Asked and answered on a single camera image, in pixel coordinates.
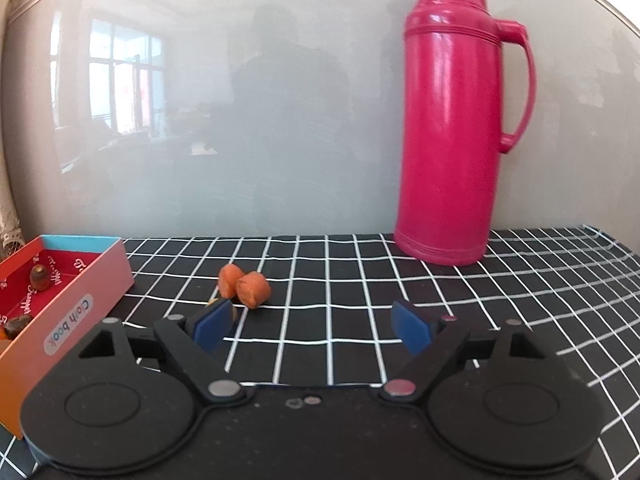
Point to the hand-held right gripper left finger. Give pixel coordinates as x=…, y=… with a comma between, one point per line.
x=212, y=325

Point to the dark brown fruit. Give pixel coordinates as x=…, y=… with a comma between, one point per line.
x=40, y=277
x=16, y=327

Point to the beige lace curtain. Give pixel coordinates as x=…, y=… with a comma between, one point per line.
x=10, y=230

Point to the black white checked tablecloth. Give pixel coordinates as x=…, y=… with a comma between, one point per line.
x=350, y=285

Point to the red thermos jug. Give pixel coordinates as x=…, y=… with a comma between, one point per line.
x=450, y=135

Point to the orange-red cylindrical fruit piece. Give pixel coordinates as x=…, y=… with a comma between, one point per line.
x=229, y=280
x=253, y=289

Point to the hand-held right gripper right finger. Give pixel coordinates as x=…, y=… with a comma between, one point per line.
x=411, y=327

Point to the colourful cardboard box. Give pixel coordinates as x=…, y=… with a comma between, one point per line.
x=75, y=290

